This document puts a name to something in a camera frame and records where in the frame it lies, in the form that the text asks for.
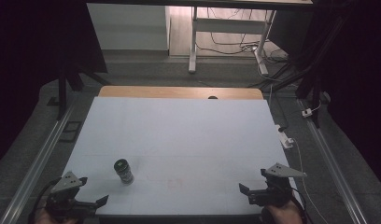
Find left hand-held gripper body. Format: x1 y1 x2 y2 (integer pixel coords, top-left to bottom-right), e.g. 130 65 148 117
44 171 98 219

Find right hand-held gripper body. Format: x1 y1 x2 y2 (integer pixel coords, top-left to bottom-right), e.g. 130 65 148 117
247 162 308 208

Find person's right hand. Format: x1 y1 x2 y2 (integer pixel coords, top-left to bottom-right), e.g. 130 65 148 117
262 200 304 224

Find person's left hand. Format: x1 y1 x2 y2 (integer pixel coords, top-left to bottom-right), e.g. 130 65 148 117
34 207 79 224

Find dark cylindrical can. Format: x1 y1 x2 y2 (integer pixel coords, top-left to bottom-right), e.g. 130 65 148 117
113 158 135 186

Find white power strip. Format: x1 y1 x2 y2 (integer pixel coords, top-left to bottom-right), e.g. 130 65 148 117
275 124 295 150

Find black floor socket plate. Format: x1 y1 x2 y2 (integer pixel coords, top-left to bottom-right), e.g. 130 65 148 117
58 120 83 144

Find white table cover sheet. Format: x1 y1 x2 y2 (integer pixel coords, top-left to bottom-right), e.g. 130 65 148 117
62 95 303 217

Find black metal stand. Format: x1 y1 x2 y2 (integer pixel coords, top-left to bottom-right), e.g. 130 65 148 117
47 59 113 121
266 12 351 129

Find dark curtain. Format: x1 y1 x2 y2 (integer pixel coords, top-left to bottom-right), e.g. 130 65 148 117
0 0 108 171

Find white cable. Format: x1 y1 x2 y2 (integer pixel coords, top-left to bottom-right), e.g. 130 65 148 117
290 138 331 224

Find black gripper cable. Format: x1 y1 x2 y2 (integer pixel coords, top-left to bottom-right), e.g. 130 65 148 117
27 177 62 224
290 189 309 224

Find aluminium floor rail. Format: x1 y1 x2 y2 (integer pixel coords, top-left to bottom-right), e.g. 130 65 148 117
0 104 78 224
296 98 369 224

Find black cables on floor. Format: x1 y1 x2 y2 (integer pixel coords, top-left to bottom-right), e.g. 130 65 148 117
196 7 294 90

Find white desk frame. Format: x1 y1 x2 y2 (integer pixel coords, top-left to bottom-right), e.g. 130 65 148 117
188 6 277 77

